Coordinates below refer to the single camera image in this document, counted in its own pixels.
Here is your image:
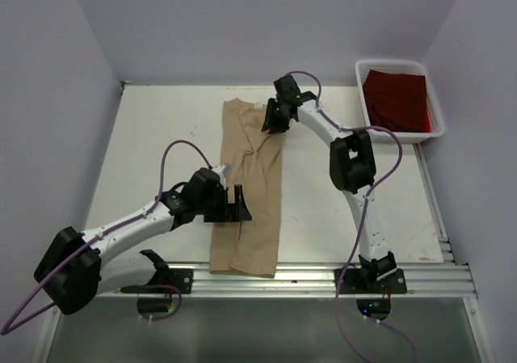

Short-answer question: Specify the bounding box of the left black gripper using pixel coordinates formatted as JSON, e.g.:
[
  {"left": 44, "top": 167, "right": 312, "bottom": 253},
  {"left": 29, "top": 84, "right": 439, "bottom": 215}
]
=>
[{"left": 196, "top": 184, "right": 250, "bottom": 222}]

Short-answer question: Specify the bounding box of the beige t shirt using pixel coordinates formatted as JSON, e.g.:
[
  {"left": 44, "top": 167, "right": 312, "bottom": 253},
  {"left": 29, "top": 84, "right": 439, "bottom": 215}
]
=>
[{"left": 209, "top": 98, "right": 285, "bottom": 278}]

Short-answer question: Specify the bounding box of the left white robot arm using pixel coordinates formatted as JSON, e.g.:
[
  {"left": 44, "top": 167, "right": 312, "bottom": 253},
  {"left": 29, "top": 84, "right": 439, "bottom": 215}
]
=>
[{"left": 34, "top": 164, "right": 252, "bottom": 314}]

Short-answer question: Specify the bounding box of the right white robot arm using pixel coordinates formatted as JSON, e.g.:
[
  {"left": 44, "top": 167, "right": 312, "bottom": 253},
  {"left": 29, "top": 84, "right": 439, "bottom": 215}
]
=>
[{"left": 262, "top": 74, "right": 397, "bottom": 293}]

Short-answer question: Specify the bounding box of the red t shirt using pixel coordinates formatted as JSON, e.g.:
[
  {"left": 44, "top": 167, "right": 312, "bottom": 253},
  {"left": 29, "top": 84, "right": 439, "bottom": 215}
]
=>
[{"left": 362, "top": 70, "right": 431, "bottom": 133}]

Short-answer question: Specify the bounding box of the white plastic basket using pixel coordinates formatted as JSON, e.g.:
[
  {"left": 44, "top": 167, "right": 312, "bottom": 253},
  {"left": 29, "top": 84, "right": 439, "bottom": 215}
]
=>
[{"left": 355, "top": 59, "right": 445, "bottom": 144}]

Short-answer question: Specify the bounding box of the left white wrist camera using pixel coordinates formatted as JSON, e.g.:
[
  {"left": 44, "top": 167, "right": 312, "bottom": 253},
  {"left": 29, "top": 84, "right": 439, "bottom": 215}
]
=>
[{"left": 212, "top": 163, "right": 232, "bottom": 181}]

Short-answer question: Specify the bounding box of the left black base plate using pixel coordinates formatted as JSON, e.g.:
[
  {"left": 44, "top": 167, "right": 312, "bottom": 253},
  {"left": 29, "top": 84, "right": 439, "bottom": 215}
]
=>
[{"left": 120, "top": 268, "right": 194, "bottom": 294}]

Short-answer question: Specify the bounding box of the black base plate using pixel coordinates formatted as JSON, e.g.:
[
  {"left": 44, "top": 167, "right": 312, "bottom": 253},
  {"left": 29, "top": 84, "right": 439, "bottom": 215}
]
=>
[
  {"left": 334, "top": 268, "right": 408, "bottom": 294},
  {"left": 120, "top": 268, "right": 194, "bottom": 294}
]

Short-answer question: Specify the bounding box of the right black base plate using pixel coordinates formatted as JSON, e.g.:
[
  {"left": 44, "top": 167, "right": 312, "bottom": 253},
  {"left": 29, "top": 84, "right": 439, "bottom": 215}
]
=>
[{"left": 334, "top": 268, "right": 408, "bottom": 294}]

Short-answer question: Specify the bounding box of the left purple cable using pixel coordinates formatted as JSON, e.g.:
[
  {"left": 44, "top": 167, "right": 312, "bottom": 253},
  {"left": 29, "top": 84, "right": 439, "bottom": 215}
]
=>
[{"left": 0, "top": 139, "right": 217, "bottom": 336}]

